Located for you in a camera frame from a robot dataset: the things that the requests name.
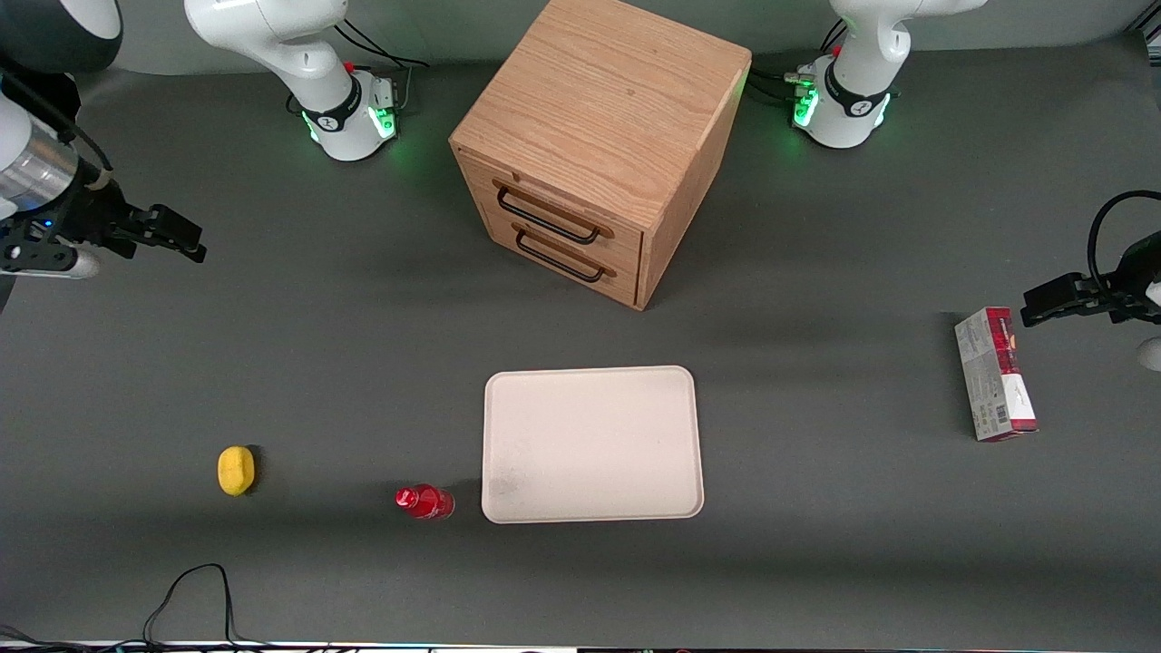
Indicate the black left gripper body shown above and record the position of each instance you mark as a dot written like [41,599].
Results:
[1117,296]

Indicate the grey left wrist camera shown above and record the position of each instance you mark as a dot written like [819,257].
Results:
[1153,354]

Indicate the red coke bottle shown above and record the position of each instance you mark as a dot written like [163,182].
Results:
[424,501]

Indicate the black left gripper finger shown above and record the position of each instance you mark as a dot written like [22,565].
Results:
[1045,306]
[1087,288]

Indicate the red and grey carton box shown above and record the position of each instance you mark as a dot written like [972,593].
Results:
[993,374]

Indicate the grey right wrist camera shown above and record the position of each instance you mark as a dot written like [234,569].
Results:
[74,264]

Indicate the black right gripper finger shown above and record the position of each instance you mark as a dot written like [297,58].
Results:
[159,220]
[189,241]

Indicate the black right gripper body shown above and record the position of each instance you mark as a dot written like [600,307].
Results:
[94,216]

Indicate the yellow sponge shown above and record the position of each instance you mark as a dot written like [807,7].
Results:
[236,471]

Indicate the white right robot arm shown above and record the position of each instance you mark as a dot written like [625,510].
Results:
[272,36]

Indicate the wooden drawer front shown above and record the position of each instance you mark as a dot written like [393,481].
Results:
[544,195]
[562,263]

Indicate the cream rectangular tray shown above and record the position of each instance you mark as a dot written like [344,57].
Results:
[591,444]

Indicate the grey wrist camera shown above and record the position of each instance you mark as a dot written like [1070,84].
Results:
[1153,354]
[74,264]

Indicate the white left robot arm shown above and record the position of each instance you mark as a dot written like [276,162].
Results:
[862,54]

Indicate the wooden drawer cabinet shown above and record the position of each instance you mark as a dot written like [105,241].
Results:
[603,118]

